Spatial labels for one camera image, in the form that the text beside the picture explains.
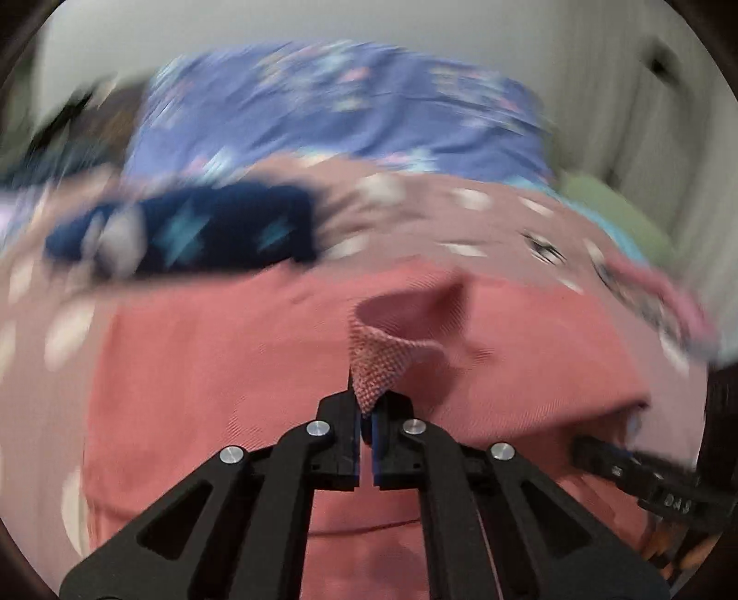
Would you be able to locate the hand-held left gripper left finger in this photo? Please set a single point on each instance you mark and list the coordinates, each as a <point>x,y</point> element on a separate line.
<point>347,441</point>

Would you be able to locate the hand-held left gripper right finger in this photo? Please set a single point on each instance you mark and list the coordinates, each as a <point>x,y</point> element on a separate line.
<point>379,444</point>

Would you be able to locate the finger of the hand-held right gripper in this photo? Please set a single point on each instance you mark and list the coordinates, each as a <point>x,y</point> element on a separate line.
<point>602,458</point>

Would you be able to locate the coral pink knit garment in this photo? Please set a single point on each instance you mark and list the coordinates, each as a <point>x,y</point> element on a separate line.
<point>230,357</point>

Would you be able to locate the pink striped cloth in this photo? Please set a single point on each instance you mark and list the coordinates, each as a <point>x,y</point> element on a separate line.
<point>663,294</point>

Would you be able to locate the pink polka dot blanket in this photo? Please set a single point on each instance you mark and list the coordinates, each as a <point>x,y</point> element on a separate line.
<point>461,225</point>

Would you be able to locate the navy star print cloth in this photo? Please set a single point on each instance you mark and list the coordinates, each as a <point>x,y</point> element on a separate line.
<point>230,231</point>

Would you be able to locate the green pillow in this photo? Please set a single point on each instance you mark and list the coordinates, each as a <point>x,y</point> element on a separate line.
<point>617,213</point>

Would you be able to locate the purple printed bed sheet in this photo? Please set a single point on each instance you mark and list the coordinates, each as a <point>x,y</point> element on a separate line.
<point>346,115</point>

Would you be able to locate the white curtain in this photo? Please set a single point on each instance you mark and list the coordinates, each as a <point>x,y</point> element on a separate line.
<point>622,132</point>

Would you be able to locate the black tripod stand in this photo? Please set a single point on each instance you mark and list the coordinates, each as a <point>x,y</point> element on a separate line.
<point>663,60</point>

